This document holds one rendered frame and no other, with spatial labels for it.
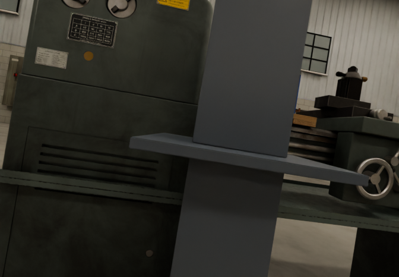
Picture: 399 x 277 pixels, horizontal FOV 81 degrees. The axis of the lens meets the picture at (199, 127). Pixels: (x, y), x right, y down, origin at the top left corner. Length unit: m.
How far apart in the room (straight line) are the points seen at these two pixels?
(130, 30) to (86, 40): 0.15
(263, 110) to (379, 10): 10.90
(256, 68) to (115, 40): 0.53
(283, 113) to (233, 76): 0.13
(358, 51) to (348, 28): 0.90
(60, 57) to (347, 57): 9.64
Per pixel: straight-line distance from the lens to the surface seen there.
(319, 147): 1.10
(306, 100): 8.92
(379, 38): 11.05
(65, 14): 0.95
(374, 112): 1.12
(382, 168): 1.11
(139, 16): 0.90
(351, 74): 1.27
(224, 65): 0.50
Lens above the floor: 0.78
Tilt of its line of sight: 1 degrees up
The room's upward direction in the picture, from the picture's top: 9 degrees clockwise
